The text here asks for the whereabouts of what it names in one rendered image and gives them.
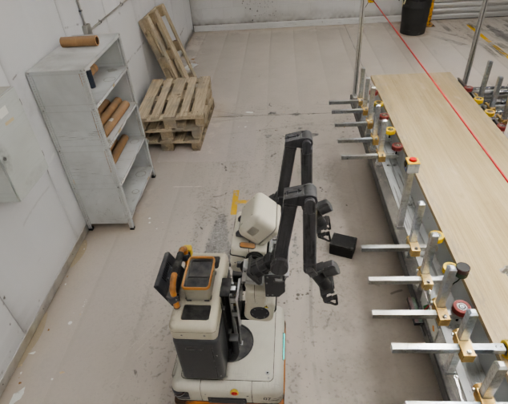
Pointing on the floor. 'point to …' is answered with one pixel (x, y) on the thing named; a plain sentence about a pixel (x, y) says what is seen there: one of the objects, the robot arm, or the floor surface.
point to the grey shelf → (74, 122)
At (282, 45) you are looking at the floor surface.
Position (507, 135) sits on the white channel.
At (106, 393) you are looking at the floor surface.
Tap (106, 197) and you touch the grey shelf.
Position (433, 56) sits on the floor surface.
